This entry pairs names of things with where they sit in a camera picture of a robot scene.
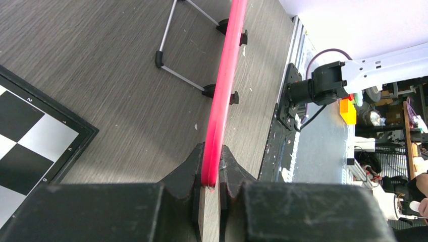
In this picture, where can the metal wire whiteboard stand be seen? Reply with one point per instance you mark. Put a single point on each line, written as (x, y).
(188, 45)

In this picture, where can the pink framed whiteboard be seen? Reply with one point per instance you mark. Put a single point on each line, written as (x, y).
(221, 99)

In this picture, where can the operator hand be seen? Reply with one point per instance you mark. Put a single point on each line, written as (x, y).
(422, 208)

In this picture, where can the black white checkerboard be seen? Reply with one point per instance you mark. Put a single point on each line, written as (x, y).
(40, 141)

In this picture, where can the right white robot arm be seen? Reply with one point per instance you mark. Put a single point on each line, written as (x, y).
(337, 80)

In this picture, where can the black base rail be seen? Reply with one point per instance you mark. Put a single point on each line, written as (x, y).
(280, 153)

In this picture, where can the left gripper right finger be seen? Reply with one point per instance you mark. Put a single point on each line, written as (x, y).
(252, 210)

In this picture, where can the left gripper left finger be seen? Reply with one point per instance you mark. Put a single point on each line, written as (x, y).
(168, 210)

